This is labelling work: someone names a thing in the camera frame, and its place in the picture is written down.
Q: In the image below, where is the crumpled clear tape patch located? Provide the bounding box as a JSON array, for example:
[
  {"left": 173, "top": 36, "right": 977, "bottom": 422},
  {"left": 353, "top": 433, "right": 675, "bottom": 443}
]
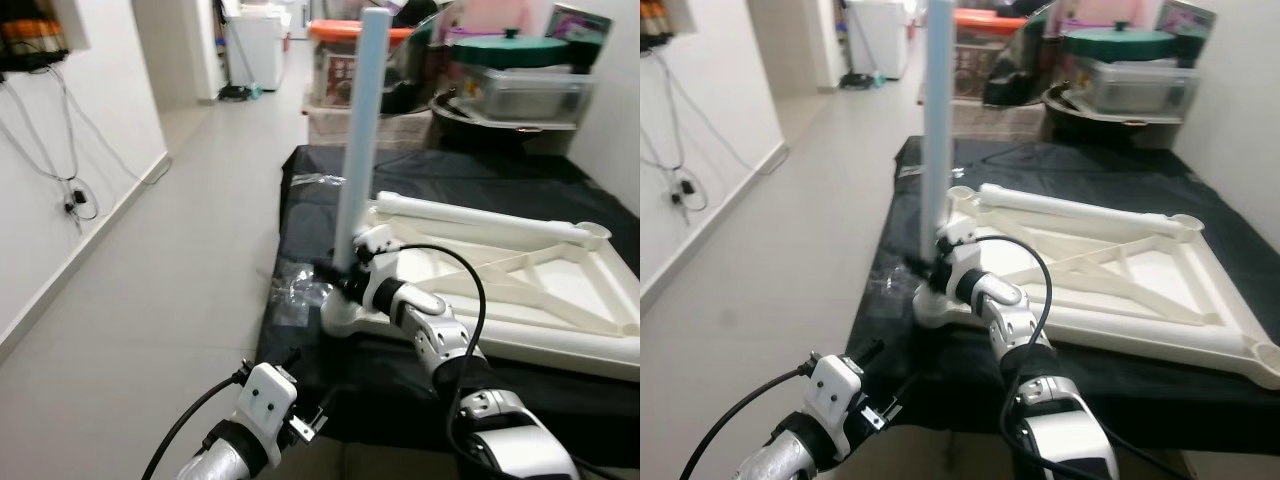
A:
[
  {"left": 875, "top": 255, "right": 926, "bottom": 301},
  {"left": 265, "top": 262, "right": 336, "bottom": 329}
]

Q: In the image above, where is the beige patterned box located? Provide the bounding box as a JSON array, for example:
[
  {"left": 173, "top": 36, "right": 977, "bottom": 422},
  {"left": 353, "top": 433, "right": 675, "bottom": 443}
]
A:
[
  {"left": 950, "top": 95, "right": 1051, "bottom": 141},
  {"left": 305, "top": 100, "right": 436, "bottom": 151}
]

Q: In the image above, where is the black tablecloth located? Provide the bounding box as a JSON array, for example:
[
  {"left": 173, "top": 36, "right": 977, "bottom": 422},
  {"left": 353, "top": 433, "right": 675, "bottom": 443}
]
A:
[
  {"left": 255, "top": 145, "right": 640, "bottom": 471},
  {"left": 845, "top": 135, "right": 1280, "bottom": 456}
]

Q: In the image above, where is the black round basin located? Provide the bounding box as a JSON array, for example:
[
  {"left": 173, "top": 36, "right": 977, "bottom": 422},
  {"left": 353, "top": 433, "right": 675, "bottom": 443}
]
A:
[
  {"left": 430, "top": 90, "right": 581, "bottom": 151},
  {"left": 1042, "top": 85, "right": 1191, "bottom": 146}
]

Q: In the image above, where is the black floor mop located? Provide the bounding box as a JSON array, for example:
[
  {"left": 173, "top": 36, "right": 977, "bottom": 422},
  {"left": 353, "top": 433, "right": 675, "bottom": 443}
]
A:
[
  {"left": 210, "top": 0, "right": 263, "bottom": 103},
  {"left": 838, "top": 0, "right": 881, "bottom": 89}
]

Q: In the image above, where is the orange-lidded clear storage bin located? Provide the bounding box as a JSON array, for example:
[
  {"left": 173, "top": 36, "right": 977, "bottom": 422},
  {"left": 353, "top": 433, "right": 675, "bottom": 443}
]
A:
[
  {"left": 950, "top": 8, "right": 1031, "bottom": 101},
  {"left": 308, "top": 18, "right": 416, "bottom": 109}
]

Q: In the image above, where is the black plastic bag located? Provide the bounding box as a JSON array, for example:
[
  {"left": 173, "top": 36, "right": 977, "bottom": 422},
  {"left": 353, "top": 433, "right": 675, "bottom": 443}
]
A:
[
  {"left": 985, "top": 15, "right": 1066, "bottom": 109},
  {"left": 380, "top": 15, "right": 451, "bottom": 116}
]

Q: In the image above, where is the white plastic table top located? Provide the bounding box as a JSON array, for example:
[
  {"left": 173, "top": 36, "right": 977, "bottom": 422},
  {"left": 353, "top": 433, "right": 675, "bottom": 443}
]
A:
[
  {"left": 318, "top": 190, "right": 640, "bottom": 383},
  {"left": 912, "top": 183, "right": 1280, "bottom": 391}
]

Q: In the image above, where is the white appliance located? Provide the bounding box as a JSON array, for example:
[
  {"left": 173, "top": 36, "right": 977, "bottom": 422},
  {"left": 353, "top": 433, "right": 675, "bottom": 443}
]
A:
[
  {"left": 222, "top": 0, "right": 291, "bottom": 93},
  {"left": 845, "top": 0, "right": 916, "bottom": 79}
]

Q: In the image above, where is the clear plastic container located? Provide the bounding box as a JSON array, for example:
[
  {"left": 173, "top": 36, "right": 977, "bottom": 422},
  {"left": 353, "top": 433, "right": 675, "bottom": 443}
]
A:
[
  {"left": 1080, "top": 58, "right": 1201, "bottom": 113},
  {"left": 465, "top": 65, "right": 596, "bottom": 123}
]

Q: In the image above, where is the green round lid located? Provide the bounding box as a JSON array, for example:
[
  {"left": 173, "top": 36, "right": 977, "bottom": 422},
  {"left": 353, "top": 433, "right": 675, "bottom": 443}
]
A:
[
  {"left": 448, "top": 28, "right": 573, "bottom": 71},
  {"left": 1062, "top": 22, "right": 1186, "bottom": 61}
]

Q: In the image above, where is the pink box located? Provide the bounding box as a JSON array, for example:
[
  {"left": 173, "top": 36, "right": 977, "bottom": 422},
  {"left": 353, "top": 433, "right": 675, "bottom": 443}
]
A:
[
  {"left": 1050, "top": 0, "right": 1176, "bottom": 31},
  {"left": 440, "top": 0, "right": 561, "bottom": 41}
]

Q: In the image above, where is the colourful printed box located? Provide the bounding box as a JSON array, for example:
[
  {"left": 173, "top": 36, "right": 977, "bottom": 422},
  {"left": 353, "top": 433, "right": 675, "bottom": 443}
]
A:
[
  {"left": 1160, "top": 0, "right": 1219, "bottom": 61},
  {"left": 545, "top": 3, "right": 613, "bottom": 71}
]

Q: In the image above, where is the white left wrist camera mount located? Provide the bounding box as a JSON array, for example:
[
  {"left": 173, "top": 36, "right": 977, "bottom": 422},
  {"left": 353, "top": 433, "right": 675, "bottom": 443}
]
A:
[
  {"left": 808, "top": 355, "right": 869, "bottom": 456},
  {"left": 233, "top": 362, "right": 299, "bottom": 441}
]

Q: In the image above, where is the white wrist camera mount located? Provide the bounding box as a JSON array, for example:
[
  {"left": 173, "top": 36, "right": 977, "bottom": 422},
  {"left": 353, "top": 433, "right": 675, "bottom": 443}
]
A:
[
  {"left": 808, "top": 355, "right": 869, "bottom": 456},
  {"left": 935, "top": 222, "right": 986, "bottom": 301},
  {"left": 352, "top": 225, "right": 401, "bottom": 309},
  {"left": 233, "top": 362, "right": 299, "bottom": 441}
]

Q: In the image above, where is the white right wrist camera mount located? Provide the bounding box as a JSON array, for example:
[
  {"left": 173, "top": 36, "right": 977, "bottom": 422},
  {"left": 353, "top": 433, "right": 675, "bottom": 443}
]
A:
[
  {"left": 935, "top": 222, "right": 986, "bottom": 301},
  {"left": 352, "top": 225, "right": 401, "bottom": 309}
]

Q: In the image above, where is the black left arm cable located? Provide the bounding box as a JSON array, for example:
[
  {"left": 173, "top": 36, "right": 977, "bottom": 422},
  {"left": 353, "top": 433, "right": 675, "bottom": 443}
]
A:
[
  {"left": 680, "top": 362, "right": 816, "bottom": 480},
  {"left": 140, "top": 365, "right": 251, "bottom": 480}
]

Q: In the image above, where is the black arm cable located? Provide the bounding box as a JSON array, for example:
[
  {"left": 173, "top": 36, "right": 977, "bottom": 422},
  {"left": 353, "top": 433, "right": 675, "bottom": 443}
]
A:
[
  {"left": 140, "top": 365, "right": 251, "bottom": 480},
  {"left": 965, "top": 235, "right": 1191, "bottom": 480},
  {"left": 385, "top": 243, "right": 601, "bottom": 480},
  {"left": 680, "top": 362, "right": 816, "bottom": 480}
]

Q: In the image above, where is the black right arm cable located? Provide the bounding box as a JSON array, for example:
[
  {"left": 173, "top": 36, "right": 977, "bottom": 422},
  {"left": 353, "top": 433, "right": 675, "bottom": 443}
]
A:
[
  {"left": 385, "top": 243, "right": 601, "bottom": 480},
  {"left": 965, "top": 235, "right": 1191, "bottom": 480}
]

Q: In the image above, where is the black wall cable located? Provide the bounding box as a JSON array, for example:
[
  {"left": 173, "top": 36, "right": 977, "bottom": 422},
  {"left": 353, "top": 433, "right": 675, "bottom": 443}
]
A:
[
  {"left": 0, "top": 65, "right": 171, "bottom": 236},
  {"left": 645, "top": 50, "right": 791, "bottom": 216}
]

